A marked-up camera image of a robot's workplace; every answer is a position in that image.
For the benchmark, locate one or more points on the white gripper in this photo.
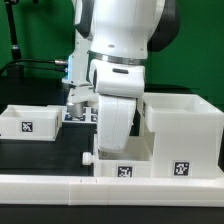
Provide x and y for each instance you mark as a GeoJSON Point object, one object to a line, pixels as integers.
{"type": "Point", "coordinates": [113, 90]}

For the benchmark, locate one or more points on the white front drawer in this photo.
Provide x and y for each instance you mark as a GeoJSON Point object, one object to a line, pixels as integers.
{"type": "Point", "coordinates": [134, 162]}

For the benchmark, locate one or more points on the white drawer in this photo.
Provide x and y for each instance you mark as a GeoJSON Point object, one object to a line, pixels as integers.
{"type": "Point", "coordinates": [134, 162]}
{"type": "Point", "coordinates": [34, 123]}

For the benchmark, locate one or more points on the white drawer cabinet box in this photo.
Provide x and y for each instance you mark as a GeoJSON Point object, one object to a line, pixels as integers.
{"type": "Point", "coordinates": [187, 135]}

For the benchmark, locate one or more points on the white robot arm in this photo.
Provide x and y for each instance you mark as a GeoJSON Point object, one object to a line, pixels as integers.
{"type": "Point", "coordinates": [119, 31]}

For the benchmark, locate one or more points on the white rear drawer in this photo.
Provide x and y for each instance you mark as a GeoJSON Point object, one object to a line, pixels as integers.
{"type": "Point", "coordinates": [34, 123]}

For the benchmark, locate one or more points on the white fiducial marker sheet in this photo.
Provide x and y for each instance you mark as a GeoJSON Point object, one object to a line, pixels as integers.
{"type": "Point", "coordinates": [89, 116]}

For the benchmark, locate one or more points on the black camera stand pole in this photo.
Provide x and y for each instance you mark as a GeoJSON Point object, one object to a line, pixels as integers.
{"type": "Point", "coordinates": [15, 70]}

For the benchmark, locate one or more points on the white L-shaped boundary frame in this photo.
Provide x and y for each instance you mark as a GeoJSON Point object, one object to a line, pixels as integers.
{"type": "Point", "coordinates": [17, 187]}

